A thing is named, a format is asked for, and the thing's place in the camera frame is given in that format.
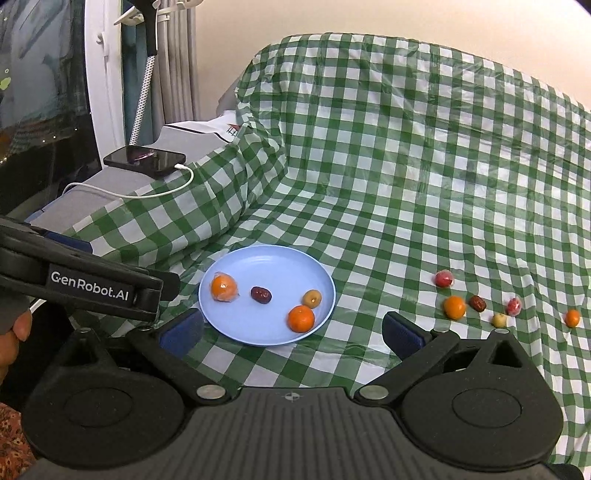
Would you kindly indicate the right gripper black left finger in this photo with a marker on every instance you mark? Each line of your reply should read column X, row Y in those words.
column 162, row 352

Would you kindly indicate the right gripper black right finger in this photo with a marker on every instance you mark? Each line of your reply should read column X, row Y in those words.
column 439, row 365

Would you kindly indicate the bare orange mandarin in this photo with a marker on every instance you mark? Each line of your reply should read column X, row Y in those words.
column 454, row 307

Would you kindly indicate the red plum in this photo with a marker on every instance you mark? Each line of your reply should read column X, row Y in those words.
column 444, row 279
column 514, row 306

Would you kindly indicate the small yellow longan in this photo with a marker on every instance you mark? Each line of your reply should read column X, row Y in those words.
column 499, row 320

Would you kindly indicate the orange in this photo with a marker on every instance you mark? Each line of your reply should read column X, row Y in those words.
column 223, row 288

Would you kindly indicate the dark red jujube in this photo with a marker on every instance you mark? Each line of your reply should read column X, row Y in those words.
column 478, row 303
column 261, row 295

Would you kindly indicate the yellow longan fruit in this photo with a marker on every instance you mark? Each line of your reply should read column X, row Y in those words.
column 312, row 299

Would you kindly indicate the small orange mandarin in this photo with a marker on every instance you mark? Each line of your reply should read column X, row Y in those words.
column 301, row 319

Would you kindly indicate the small orange kumquat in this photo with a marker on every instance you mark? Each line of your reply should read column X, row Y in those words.
column 572, row 318

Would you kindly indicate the person's left hand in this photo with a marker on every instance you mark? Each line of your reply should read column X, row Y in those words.
column 10, row 342

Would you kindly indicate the grey sofa armrest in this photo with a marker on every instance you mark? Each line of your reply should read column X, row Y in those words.
column 79, row 202

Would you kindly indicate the light blue round plate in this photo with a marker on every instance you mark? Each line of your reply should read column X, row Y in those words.
column 287, row 273

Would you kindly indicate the black smartphone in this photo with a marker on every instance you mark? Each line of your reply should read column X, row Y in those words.
column 148, row 161

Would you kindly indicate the green white checkered cloth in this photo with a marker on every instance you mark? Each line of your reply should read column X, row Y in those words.
column 387, row 160

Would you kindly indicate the floral patterned clothing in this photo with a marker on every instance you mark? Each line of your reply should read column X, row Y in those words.
column 16, row 456

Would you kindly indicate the grey curtain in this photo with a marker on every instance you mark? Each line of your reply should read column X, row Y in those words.
column 174, row 83

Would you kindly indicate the white paper with red print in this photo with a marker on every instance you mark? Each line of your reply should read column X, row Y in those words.
column 225, row 126

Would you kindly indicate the white door frame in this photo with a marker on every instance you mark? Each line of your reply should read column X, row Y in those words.
column 103, row 64

